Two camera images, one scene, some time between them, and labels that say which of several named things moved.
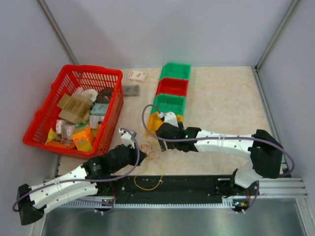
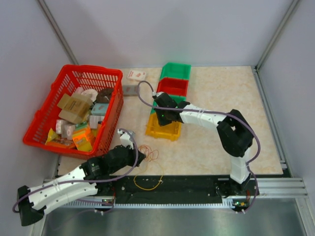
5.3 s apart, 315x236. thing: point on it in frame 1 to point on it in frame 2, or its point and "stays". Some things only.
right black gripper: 162,145 to 161,123
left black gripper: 135,153 stays
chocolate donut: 104,96 stays
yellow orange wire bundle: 150,153 stays
